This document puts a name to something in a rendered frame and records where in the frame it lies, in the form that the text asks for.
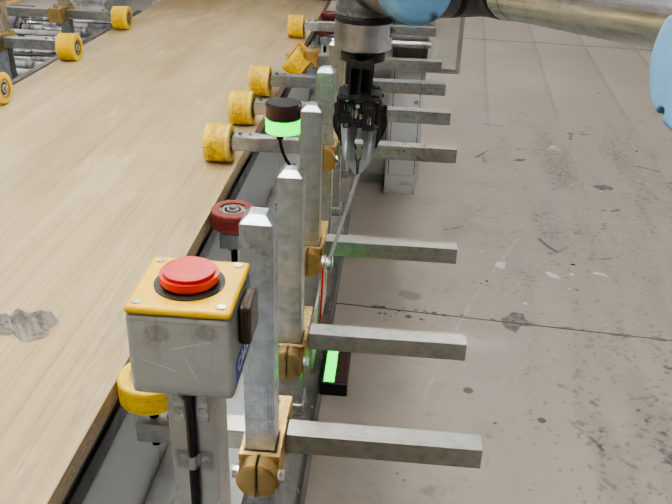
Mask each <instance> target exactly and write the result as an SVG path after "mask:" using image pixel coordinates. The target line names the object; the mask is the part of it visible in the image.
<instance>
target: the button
mask: <svg viewBox="0 0 672 504"><path fill-rule="evenodd" d="M218 281H219V268H218V266H217V265H216V264H215V263H213V262H212V261H210V260H209V259H206V258H203V257H196V256H187V257H180V258H176V259H173V260H171V261H169V262H168V263H166V264H165V265H164V266H163V267H162V268H161V269H160V271H159V283H160V285H161V286H162V287H163V288H165V289H166V290H168V291H170V292H172V293H175V294H181V295H192V294H198V293H202V292H205V291H207V290H209V289H211V288H212V287H213V286H214V285H216V284H217V282H218Z"/></svg>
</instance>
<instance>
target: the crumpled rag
mask: <svg viewBox="0 0 672 504"><path fill-rule="evenodd" d="M57 323H59V320H58V319H57V318H56V317H55V316H54V314H53V313H52V312H51V311H47V310H44V309H40V310H39V311H32V312H31V313H27V312H25V311H24V310H22V309H19V308H16V309H15V310H14V312H13V313H12V314H8V313H3V314H0V333H1V334H2V332H3V333H4V334H5V333H6V334H7V333H8V334H9V332H10V333H11V334H14V335H15V336H16V338H17V337H18V339H19V340H22V341H25V342H28V341H30V342H31V341H34V339H35V340H36V338H39V337H45V335H48V332H47V331H48V330H47V327H48V326H49V325H50V326H51V324H57Z"/></svg>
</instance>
